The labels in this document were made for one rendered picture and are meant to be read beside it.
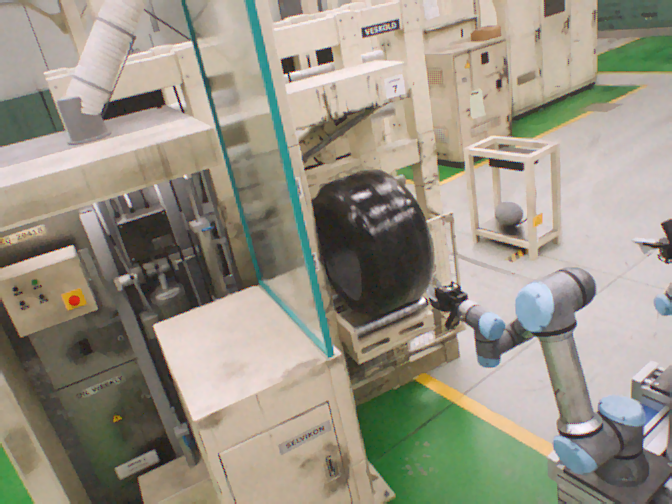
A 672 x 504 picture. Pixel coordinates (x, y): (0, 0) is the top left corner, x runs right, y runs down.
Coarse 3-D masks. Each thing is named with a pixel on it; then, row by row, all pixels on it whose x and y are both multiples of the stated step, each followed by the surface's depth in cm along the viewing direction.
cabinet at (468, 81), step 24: (432, 48) 646; (456, 48) 612; (480, 48) 618; (504, 48) 637; (432, 72) 619; (456, 72) 602; (480, 72) 623; (504, 72) 646; (432, 96) 634; (456, 96) 612; (480, 96) 632; (504, 96) 656; (432, 120) 649; (456, 120) 620; (480, 120) 641; (504, 120) 666; (456, 144) 634; (504, 144) 679
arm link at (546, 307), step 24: (528, 288) 147; (552, 288) 145; (576, 288) 146; (528, 312) 147; (552, 312) 143; (552, 336) 146; (552, 360) 150; (576, 360) 149; (552, 384) 153; (576, 384) 149; (576, 408) 150; (576, 432) 151; (600, 432) 151; (576, 456) 150; (600, 456) 151
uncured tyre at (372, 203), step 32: (320, 192) 225; (352, 192) 210; (384, 192) 210; (320, 224) 247; (352, 224) 205; (384, 224) 204; (416, 224) 208; (352, 256) 256; (384, 256) 203; (416, 256) 208; (352, 288) 249; (384, 288) 208; (416, 288) 216
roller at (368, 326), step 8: (408, 304) 231; (416, 304) 231; (424, 304) 233; (392, 312) 228; (400, 312) 229; (408, 312) 230; (368, 320) 226; (376, 320) 225; (384, 320) 226; (392, 320) 228; (360, 328) 223; (368, 328) 224; (376, 328) 226
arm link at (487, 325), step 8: (472, 312) 180; (480, 312) 179; (488, 312) 178; (472, 320) 180; (480, 320) 176; (488, 320) 175; (496, 320) 174; (480, 328) 176; (488, 328) 174; (496, 328) 175; (504, 328) 176; (480, 336) 179; (488, 336) 175; (496, 336) 176
